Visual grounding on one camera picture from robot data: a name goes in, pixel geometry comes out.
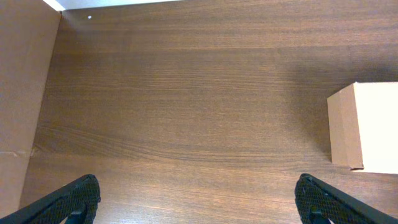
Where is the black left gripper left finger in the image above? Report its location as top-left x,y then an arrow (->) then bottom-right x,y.
1,174 -> 101,224

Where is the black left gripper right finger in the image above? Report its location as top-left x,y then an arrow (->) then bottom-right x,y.
294,174 -> 397,224

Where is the cardboard box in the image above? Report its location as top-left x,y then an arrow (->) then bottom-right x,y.
327,82 -> 397,174

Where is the brown cardboard side panel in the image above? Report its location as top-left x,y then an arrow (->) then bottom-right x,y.
1,0 -> 61,217

